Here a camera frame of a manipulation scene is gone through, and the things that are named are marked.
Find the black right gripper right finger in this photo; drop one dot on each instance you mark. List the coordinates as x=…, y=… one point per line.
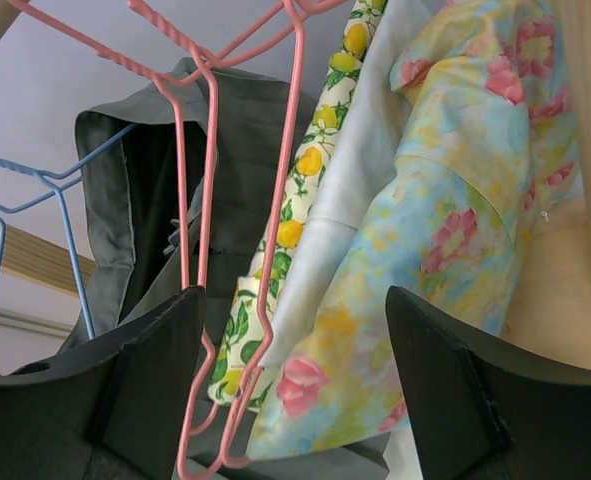
x=482, y=408

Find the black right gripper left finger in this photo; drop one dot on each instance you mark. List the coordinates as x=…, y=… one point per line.
x=110, y=408

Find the lemon print skirt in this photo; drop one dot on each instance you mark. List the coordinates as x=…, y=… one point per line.
x=243, y=333

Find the blue wire hanger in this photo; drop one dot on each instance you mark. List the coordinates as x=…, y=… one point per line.
x=49, y=180

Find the grey skirt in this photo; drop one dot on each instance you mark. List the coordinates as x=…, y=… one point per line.
x=131, y=198

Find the pastel floral skirt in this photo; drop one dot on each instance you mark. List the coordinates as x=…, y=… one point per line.
x=488, y=145

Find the white skirt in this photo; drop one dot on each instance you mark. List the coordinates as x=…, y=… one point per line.
x=360, y=167

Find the wooden clothes rack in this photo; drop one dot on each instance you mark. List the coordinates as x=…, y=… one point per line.
x=548, y=325

